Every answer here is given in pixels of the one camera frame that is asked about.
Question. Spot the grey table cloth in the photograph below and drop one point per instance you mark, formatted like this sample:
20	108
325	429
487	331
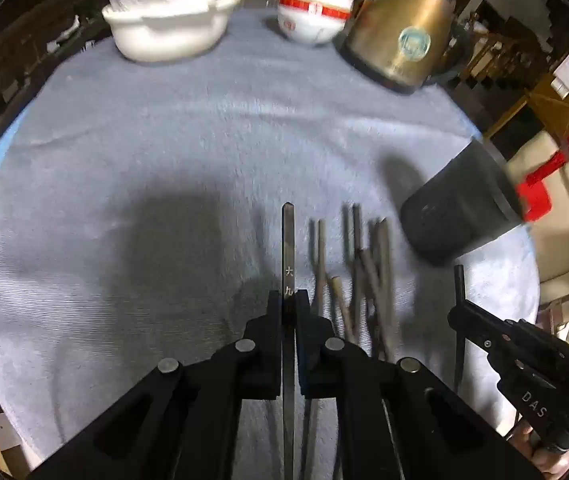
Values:
189	150

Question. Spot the golden electric kettle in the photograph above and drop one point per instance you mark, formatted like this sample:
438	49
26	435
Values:
399	25

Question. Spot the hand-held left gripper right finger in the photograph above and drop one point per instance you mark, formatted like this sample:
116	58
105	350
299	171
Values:
309	350

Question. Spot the grey metal utensil holder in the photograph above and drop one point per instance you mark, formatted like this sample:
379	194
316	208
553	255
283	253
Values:
456	210

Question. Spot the plain black chopstick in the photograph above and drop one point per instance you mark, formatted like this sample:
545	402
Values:
459	285

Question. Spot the white bowl red band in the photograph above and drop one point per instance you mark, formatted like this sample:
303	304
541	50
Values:
309	27

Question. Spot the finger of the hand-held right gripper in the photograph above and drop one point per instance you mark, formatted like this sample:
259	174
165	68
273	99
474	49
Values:
479	327

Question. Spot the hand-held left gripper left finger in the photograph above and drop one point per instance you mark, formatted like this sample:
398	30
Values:
269	350

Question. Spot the cream chair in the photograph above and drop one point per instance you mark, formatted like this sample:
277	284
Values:
564	200

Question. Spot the white ceramic pot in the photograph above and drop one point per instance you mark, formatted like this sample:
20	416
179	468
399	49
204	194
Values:
164	30

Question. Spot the bunch of brown chopsticks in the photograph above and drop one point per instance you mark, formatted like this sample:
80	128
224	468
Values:
372	280

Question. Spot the dark engraved chopstick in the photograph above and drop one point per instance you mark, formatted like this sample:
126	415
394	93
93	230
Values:
288	240

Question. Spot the person's right hand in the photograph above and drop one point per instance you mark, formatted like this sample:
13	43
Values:
549	460

